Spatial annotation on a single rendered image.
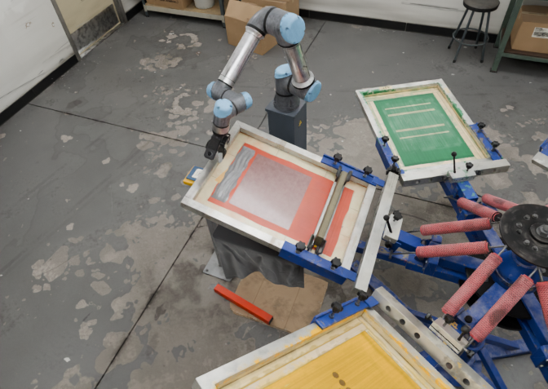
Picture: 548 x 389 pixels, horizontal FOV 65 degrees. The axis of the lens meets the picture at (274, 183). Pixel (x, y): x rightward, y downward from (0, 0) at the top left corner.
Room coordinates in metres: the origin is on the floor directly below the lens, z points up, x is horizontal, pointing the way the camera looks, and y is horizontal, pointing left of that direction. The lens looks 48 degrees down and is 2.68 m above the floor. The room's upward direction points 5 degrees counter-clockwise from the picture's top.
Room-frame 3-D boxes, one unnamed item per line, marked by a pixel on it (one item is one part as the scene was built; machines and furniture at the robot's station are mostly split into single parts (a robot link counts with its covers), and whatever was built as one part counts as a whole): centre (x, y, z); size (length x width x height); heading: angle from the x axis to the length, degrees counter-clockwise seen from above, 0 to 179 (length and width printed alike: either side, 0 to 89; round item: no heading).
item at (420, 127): (1.78, -0.92, 1.05); 1.08 x 0.61 x 0.23; 5
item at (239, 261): (1.16, 0.10, 0.74); 0.46 x 0.04 x 0.42; 65
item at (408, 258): (1.14, -0.43, 0.89); 1.24 x 0.06 x 0.06; 65
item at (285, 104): (1.94, -0.11, 1.25); 0.15 x 0.15 x 0.10
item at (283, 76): (1.94, -0.12, 1.37); 0.13 x 0.12 x 0.14; 44
